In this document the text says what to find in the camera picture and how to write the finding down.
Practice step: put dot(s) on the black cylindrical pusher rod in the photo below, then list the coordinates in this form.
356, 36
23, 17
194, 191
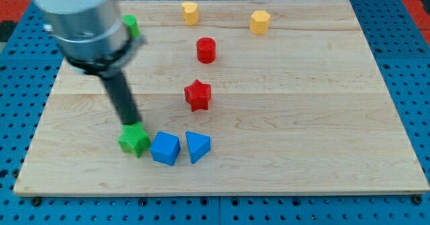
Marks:
121, 98

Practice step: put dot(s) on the green circle block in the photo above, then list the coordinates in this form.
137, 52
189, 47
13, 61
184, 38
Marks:
130, 21

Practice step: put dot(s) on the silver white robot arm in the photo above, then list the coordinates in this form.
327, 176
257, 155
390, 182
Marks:
95, 39

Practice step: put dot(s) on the green star block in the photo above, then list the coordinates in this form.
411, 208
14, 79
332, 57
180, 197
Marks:
134, 139

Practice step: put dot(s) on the blue cube block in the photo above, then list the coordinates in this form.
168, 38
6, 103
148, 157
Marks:
165, 148

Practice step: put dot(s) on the red star block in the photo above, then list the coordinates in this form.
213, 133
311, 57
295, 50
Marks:
198, 95

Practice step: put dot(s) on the red cylinder block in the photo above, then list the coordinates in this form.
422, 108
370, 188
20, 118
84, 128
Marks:
206, 50

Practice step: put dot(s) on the yellow heart block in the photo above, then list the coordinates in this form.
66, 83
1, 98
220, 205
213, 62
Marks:
190, 12

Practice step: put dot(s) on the blue triangle block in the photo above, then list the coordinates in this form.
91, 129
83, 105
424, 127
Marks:
198, 145

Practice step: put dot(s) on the light wooden board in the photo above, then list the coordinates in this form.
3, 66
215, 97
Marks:
300, 110

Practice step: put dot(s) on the yellow hexagon block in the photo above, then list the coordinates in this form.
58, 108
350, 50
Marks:
259, 23

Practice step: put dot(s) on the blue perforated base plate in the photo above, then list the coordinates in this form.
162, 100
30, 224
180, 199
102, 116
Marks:
30, 62

